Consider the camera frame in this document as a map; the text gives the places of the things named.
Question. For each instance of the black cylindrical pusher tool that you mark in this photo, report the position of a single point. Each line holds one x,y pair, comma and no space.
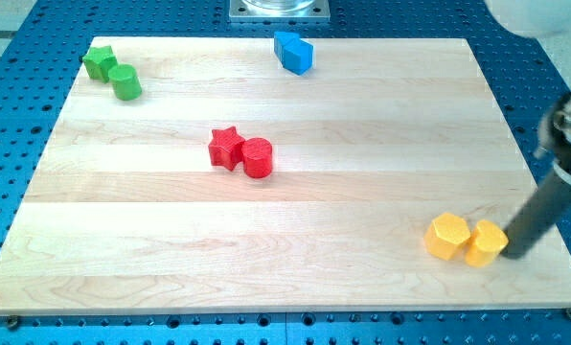
539,213

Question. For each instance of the green cylinder block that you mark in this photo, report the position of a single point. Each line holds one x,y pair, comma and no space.
125,82

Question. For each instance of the light wooden board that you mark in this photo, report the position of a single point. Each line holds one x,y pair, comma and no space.
126,214

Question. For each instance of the yellow hexagon block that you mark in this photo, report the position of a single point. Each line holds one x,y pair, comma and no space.
446,236

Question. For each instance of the blue perforated table plate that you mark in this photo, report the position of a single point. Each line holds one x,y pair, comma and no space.
44,44

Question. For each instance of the red star block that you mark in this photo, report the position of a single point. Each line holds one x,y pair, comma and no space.
225,148

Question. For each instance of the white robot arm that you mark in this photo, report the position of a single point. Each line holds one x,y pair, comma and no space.
536,19

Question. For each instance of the red cylinder block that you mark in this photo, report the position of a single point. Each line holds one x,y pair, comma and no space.
257,157

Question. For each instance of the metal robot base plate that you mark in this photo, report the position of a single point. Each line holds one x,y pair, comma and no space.
241,11

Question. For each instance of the green star block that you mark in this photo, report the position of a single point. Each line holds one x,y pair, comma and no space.
98,62

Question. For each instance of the blue pentagon block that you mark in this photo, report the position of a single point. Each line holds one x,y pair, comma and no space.
297,56

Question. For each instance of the yellow heart block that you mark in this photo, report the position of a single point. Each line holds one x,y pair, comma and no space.
486,243

